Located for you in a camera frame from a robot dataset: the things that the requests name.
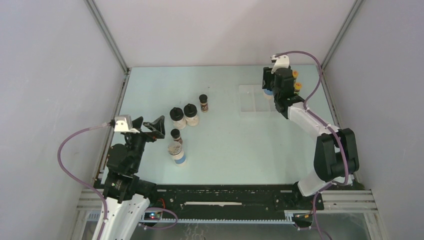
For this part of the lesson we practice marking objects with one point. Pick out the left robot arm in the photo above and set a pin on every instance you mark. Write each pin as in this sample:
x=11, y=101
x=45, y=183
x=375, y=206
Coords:
x=125, y=197

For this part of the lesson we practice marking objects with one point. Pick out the clear plastic organizer tray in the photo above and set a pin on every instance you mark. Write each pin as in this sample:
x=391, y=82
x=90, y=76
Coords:
x=255, y=103

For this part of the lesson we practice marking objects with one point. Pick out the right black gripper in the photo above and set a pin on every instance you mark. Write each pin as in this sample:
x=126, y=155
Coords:
x=267, y=78

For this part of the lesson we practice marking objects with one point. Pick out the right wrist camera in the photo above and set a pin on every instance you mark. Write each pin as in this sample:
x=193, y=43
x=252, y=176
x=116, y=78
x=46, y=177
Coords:
x=280, y=61

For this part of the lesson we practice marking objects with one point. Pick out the left circuit board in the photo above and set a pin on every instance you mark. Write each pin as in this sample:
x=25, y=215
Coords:
x=153, y=216

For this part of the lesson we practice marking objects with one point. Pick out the small dark pepper bottle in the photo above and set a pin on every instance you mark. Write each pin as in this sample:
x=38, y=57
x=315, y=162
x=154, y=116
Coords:
x=176, y=135

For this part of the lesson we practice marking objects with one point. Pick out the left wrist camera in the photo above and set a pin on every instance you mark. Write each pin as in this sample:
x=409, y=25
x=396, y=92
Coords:
x=123, y=124

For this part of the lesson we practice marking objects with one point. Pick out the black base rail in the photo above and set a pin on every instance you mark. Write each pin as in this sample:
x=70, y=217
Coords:
x=233, y=202

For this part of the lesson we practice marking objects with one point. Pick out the black lid salt shaker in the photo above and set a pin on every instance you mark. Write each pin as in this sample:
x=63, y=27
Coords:
x=178, y=118
x=191, y=115

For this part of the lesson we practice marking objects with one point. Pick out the right circuit board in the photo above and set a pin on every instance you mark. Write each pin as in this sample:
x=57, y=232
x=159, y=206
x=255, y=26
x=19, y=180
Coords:
x=306, y=217

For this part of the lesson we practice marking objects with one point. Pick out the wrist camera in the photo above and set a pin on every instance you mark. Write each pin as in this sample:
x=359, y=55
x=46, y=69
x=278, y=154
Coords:
x=280, y=61
x=123, y=124

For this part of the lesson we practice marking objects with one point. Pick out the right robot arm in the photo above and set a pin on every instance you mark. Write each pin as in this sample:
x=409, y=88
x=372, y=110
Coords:
x=336, y=154

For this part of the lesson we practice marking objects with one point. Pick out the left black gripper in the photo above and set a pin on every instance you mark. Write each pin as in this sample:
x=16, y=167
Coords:
x=157, y=128

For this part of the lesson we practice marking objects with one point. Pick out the small black cap spice bottle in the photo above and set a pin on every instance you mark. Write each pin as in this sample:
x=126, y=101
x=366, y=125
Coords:
x=203, y=99

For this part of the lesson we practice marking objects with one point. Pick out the blue label spice jar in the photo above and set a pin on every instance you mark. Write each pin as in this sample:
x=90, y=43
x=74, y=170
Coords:
x=176, y=151
x=268, y=94

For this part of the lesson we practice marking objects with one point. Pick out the circuit board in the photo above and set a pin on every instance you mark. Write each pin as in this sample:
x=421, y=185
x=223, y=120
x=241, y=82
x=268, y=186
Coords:
x=306, y=217
x=153, y=216

